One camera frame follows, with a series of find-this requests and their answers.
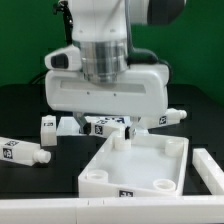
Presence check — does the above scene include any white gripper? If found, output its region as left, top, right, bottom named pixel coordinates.
left=45, top=64, right=169, bottom=139

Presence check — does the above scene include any white desk top tray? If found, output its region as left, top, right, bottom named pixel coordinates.
left=78, top=132, right=189, bottom=198

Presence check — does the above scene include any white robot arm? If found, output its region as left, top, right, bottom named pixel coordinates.
left=45, top=0, right=187, bottom=138

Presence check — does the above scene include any white front fence bar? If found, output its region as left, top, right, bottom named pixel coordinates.
left=0, top=196, right=224, bottom=224

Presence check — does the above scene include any white fence bar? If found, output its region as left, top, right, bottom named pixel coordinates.
left=192, top=148, right=224, bottom=195
left=0, top=196, right=224, bottom=224

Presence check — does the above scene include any white right fence bar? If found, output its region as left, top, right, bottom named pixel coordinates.
left=192, top=148, right=224, bottom=195

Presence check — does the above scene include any black cable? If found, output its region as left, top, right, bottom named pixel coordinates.
left=29, top=71, right=48, bottom=85

